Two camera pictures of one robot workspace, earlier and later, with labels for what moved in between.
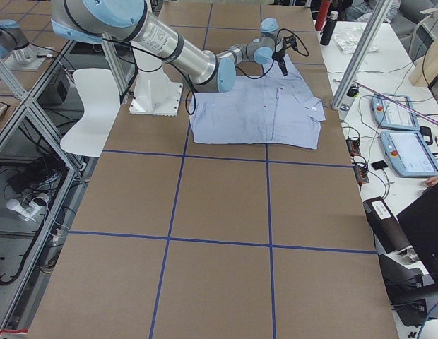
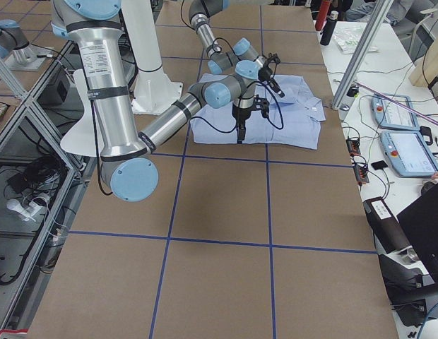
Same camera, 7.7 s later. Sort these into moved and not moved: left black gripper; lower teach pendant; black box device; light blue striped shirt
Moved: left black gripper
Not moved: light blue striped shirt; lower teach pendant; black box device
